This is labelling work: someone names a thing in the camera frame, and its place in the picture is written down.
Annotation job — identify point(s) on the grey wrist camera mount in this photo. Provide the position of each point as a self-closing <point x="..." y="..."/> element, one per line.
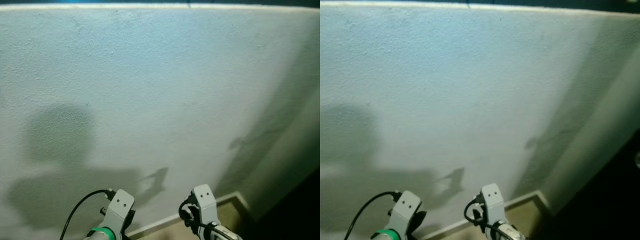
<point x="203" y="202"/>
<point x="491" y="202"/>
<point x="406" y="210"/>
<point x="120" y="207"/>

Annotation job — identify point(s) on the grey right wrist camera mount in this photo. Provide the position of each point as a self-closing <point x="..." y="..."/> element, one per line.
<point x="203" y="202"/>
<point x="491" y="202"/>

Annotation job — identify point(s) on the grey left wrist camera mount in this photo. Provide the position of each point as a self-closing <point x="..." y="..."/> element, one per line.
<point x="120" y="207"/>
<point x="406" y="210"/>

